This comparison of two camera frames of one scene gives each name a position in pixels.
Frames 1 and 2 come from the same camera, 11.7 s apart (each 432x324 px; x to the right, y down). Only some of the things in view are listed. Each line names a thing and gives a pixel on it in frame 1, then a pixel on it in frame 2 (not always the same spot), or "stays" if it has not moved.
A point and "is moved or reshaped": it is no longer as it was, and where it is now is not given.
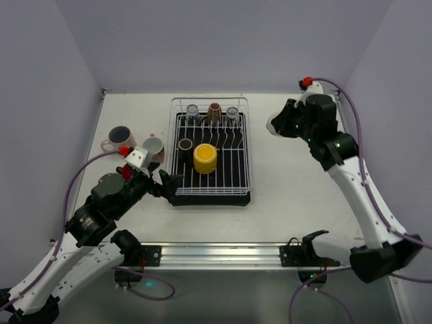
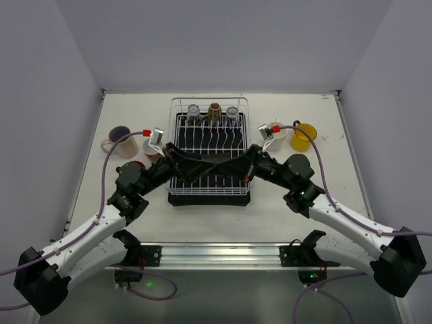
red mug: x=127 y=172 stays
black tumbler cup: x=185 y=152 is moved or reshaped
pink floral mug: x=155 y=145 stays
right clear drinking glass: x=232 y=119 stays
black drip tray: x=210 y=152 stays
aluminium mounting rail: x=220 y=255 stays
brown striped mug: x=214 y=116 stays
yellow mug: x=204 y=158 is moved or reshaped
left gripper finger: x=152 y=165 -> x=185 y=162
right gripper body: x=288 y=119 -> x=253 y=160
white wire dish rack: x=208 y=144 stays
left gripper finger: x=171 y=184 -> x=191 y=172
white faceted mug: x=271 y=128 -> x=279 y=138
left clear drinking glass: x=192 y=116 stays
